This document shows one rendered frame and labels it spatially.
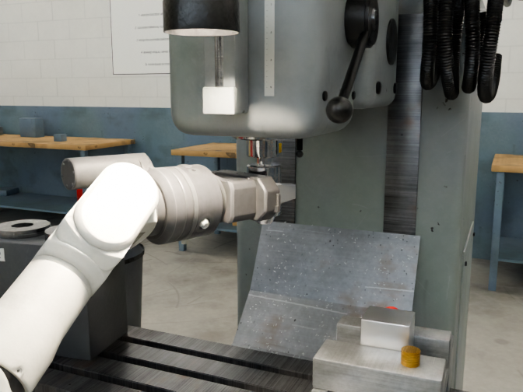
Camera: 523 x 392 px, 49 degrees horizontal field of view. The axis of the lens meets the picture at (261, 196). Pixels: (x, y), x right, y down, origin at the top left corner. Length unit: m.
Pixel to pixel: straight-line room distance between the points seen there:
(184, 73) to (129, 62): 5.37
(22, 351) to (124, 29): 5.69
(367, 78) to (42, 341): 0.54
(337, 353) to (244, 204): 0.21
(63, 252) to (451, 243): 0.75
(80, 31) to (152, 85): 1.03
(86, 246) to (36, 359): 0.11
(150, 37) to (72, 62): 1.02
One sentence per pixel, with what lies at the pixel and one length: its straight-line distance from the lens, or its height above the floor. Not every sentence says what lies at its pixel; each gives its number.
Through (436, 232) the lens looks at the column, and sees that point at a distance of 1.11.
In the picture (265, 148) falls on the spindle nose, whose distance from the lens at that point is 0.74.
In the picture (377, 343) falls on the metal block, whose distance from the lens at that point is 0.75.
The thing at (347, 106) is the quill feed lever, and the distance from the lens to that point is 0.63.
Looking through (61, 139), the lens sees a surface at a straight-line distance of 5.86.
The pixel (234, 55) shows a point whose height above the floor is 1.40.
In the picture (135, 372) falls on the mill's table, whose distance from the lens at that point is 0.94.
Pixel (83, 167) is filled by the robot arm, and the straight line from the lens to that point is 0.63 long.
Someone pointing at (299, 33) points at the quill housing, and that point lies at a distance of 0.65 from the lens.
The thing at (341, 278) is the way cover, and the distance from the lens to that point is 1.12.
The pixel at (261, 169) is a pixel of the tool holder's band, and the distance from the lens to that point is 0.75.
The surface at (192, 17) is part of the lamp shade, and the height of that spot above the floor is 1.43.
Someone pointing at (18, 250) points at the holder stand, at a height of 1.11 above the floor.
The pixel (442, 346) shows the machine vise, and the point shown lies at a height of 1.04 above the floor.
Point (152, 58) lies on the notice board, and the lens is 5.92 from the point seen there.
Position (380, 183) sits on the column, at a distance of 1.11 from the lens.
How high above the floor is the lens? 1.37
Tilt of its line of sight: 10 degrees down
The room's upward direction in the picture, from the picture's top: straight up
